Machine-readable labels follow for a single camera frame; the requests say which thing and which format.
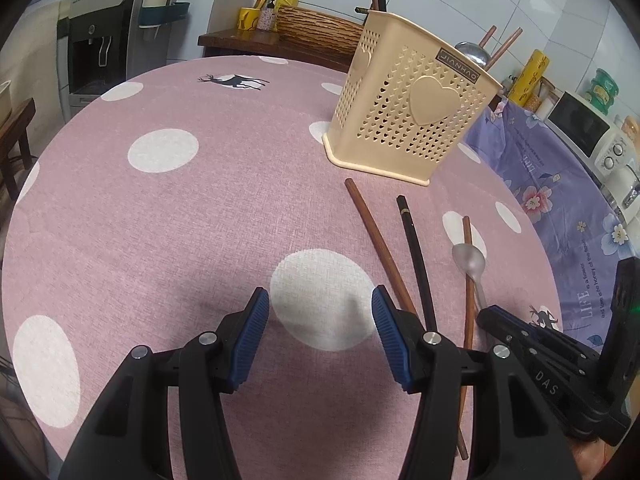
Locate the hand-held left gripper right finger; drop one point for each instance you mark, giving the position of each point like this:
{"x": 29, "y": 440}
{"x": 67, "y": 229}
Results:
{"x": 392, "y": 340}

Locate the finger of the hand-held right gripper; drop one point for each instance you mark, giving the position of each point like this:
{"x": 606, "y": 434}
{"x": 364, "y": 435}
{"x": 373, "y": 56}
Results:
{"x": 495, "y": 316}
{"x": 545, "y": 377}

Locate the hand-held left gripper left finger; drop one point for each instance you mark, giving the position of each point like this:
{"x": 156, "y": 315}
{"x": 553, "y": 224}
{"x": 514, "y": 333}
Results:
{"x": 250, "y": 340}

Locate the brown wooden chopstick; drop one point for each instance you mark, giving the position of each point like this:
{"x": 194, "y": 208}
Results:
{"x": 507, "y": 45}
{"x": 489, "y": 40}
{"x": 375, "y": 230}
{"x": 468, "y": 305}

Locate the matte grey spoon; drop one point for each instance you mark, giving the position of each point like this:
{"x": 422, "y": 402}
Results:
{"x": 467, "y": 260}

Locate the beige perforated utensil holder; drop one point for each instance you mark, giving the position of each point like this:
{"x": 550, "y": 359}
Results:
{"x": 390, "y": 125}

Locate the person's right forearm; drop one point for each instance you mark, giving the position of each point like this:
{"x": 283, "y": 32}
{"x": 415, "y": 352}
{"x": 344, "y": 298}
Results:
{"x": 595, "y": 460}

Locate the purple floral cloth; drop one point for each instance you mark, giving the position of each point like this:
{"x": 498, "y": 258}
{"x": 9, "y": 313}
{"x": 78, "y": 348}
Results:
{"x": 550, "y": 210}

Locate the pink polka dot tablecloth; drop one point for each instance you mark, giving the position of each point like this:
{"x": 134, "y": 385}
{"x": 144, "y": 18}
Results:
{"x": 175, "y": 235}

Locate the white microwave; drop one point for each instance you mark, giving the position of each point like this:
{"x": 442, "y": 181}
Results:
{"x": 575, "y": 125}

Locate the yellow roll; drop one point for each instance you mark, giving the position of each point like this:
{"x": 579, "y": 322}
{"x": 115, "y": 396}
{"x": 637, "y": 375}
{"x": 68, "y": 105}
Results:
{"x": 527, "y": 80}

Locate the green jar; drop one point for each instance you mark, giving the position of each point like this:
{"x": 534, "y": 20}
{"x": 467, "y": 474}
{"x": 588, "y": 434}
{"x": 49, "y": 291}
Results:
{"x": 604, "y": 87}

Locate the wooden counter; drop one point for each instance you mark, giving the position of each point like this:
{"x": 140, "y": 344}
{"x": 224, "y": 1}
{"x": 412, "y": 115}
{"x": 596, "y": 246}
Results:
{"x": 250, "y": 42}

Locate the wooden stool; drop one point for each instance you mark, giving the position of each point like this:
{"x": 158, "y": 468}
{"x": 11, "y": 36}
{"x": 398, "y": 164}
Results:
{"x": 20, "y": 130}

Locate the woven basin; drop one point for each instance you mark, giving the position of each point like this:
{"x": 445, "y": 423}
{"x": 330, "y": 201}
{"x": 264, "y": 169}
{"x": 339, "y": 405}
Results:
{"x": 315, "y": 27}

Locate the patterned cup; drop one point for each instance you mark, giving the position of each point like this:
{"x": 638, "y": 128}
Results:
{"x": 267, "y": 21}

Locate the yellow cup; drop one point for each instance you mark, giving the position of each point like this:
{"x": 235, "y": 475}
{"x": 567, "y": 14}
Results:
{"x": 247, "y": 19}

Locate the water dispenser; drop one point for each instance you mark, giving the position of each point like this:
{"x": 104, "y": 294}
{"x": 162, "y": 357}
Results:
{"x": 90, "y": 50}

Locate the beige cloth cover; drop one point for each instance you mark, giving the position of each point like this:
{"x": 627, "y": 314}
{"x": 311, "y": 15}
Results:
{"x": 45, "y": 60}

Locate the teal wall holder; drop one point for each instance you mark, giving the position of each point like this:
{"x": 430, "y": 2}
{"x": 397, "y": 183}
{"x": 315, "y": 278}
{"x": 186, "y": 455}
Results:
{"x": 165, "y": 14}

